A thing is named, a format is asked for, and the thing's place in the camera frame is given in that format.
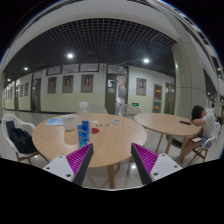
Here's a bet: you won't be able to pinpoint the blue paper booklet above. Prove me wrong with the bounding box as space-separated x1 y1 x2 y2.
45 118 65 127

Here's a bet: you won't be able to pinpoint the person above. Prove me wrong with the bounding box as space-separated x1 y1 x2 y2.
176 103 218 164

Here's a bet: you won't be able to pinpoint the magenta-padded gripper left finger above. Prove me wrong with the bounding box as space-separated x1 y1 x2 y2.
42 143 95 187

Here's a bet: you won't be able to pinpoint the white chair with wooden legs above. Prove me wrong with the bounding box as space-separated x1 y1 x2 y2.
188 121 222 166

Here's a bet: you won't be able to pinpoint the round wooden table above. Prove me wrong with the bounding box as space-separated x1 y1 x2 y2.
133 112 202 155

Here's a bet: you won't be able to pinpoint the framed wall portraits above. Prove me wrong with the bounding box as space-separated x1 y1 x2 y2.
18 74 148 98

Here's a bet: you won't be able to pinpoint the round ceiling lights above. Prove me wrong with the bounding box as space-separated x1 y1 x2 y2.
22 52 151 72

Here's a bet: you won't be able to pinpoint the clear blue-labelled water bottle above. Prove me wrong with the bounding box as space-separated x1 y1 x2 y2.
77 101 91 149

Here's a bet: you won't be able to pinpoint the white plastic lattice chair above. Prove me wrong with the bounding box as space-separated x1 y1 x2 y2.
118 104 143 120
1 113 49 164
88 104 109 115

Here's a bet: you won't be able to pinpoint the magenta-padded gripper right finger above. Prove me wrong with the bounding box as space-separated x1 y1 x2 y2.
130 142 184 186

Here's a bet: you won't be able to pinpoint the black backpack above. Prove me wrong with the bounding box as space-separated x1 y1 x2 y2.
5 120 38 154

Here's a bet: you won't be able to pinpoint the white ceramic mug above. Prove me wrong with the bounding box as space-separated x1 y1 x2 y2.
62 113 77 132

